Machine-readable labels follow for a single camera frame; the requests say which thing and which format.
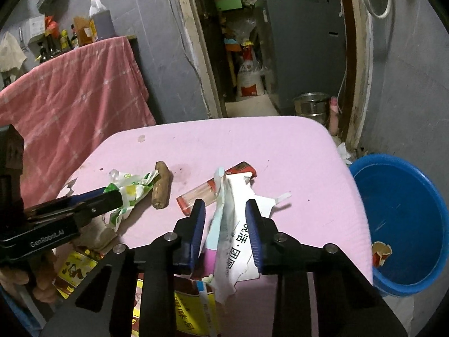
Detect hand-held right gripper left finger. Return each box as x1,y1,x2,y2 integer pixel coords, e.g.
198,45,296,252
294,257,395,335
41,199,207,337

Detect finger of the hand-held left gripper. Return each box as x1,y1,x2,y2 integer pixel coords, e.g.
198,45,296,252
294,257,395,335
23,187,107,215
24,190,124,226

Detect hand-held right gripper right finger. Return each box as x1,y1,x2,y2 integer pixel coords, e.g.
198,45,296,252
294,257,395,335
245,199,409,337

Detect white printed paper packet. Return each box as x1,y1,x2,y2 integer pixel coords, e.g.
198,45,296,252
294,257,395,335
206,167,292,304

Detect green and white wrapper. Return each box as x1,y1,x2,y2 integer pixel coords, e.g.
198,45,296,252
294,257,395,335
105,168,160,232

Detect beige paper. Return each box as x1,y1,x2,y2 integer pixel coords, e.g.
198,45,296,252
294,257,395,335
75,214,118,253

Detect clear red plastic tube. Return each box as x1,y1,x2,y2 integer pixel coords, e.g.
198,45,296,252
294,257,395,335
176,161,257,215

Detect yellow and red box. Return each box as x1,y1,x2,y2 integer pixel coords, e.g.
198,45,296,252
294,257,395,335
54,247,225,337

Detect brown sausage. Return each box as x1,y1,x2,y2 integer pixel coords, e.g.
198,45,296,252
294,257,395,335
152,161,171,209

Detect red carton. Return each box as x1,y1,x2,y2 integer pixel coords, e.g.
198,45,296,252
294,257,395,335
372,242,393,267

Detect blue plastic basin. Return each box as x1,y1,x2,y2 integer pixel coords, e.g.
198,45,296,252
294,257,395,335
349,154,449,297

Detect person's left hand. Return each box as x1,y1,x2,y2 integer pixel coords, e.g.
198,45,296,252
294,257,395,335
0,252,59,303

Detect pink floral cloth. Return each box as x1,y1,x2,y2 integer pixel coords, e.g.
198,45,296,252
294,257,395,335
56,116,373,337

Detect pink checked blanket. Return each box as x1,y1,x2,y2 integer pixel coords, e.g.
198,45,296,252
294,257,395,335
0,36,157,211

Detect crumpled white tissue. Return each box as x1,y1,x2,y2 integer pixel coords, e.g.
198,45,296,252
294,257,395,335
337,142,356,165

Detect metal pot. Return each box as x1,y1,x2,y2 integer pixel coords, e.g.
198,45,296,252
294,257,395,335
294,92,332,125

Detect white sack red print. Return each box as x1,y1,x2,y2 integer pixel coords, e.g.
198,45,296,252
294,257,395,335
237,47,267,97

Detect beige rag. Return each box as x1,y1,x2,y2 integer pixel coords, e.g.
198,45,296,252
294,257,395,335
0,31,28,72

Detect orange seasoning bag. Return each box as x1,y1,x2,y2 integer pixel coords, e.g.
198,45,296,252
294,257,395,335
74,16,98,46

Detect large cooking oil jug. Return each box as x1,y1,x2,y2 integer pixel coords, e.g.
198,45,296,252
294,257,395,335
88,0,116,41

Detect grey refrigerator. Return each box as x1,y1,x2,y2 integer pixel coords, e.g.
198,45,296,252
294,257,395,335
261,0,348,116

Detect pink plastic handle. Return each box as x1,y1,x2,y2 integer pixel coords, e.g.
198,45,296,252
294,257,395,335
330,96,340,136

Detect white wall box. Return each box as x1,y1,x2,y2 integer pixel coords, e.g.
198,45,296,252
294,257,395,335
28,14,48,44

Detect wooden door frame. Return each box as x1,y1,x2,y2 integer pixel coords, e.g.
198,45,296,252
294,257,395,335
172,0,373,151

